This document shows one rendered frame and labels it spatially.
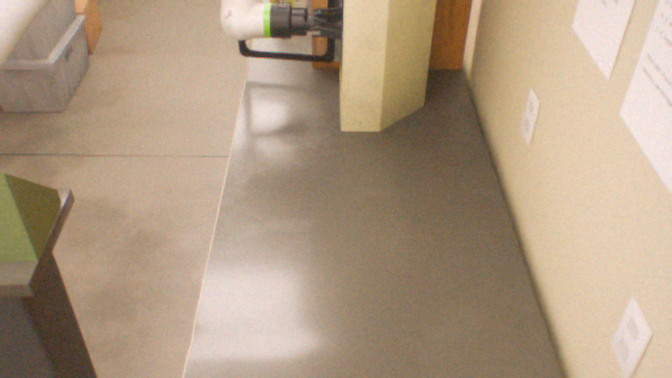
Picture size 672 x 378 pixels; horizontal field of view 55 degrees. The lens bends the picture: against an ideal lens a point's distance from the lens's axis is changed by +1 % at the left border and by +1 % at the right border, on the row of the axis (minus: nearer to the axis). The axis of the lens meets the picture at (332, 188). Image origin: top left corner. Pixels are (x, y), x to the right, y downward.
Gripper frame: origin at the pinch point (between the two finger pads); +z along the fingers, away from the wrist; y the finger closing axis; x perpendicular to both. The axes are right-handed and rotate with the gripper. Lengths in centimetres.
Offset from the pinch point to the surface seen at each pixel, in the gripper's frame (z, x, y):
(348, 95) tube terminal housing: -4.4, 14.4, -14.1
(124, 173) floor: -113, 120, 84
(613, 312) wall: 40, 6, -95
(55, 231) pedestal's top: -71, 28, -57
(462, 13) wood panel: 29.9, 6.8, 24.1
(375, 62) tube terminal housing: 2.3, 4.4, -13.9
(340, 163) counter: -6.0, 26.2, -29.2
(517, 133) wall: 38, 13, -32
